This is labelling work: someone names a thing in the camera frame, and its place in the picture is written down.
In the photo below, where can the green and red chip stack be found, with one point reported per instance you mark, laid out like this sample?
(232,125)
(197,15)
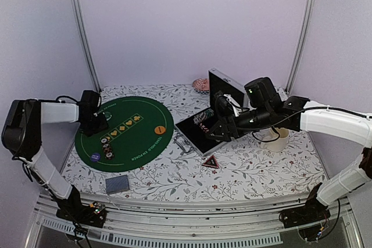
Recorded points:
(106,148)

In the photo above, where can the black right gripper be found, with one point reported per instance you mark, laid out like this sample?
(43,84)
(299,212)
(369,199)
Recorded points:
(224,122)

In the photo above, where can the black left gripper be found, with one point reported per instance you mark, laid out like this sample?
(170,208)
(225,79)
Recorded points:
(103,126)

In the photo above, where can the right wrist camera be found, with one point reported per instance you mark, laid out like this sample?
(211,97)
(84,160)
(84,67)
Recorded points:
(226,105)

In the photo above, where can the blue playing card deck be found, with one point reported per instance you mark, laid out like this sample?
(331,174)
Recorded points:
(117,184)

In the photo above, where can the aluminium front rail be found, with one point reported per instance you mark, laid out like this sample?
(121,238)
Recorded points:
(237,223)

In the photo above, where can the red dice row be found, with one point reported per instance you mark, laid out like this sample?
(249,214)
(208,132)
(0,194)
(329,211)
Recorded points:
(204,128)

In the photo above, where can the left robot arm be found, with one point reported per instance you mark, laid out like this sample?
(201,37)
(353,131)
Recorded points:
(22,136)

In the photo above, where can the patterned ceramic bowl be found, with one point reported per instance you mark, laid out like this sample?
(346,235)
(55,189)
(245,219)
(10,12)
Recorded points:
(201,85)

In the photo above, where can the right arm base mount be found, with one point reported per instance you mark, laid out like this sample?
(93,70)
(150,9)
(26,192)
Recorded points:
(311,211)

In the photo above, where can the green round poker mat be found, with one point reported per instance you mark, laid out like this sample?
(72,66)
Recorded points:
(131,134)

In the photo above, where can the black red triangle token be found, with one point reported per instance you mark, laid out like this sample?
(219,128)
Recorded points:
(211,162)

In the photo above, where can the clear dealer button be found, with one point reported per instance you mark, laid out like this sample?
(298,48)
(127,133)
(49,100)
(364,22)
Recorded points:
(107,115)

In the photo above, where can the orange big blind button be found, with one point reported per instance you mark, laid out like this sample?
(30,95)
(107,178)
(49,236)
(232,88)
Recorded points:
(160,130)

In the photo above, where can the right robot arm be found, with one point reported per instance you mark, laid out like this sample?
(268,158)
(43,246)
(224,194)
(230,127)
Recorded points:
(298,114)

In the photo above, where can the aluminium poker chip case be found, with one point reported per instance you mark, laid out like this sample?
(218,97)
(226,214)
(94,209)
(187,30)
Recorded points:
(218,82)

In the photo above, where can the white ribbed mug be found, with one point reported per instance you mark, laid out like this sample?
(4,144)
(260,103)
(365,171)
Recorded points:
(276,141)

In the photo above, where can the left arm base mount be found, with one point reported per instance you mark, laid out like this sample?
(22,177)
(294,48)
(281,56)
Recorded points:
(93,215)

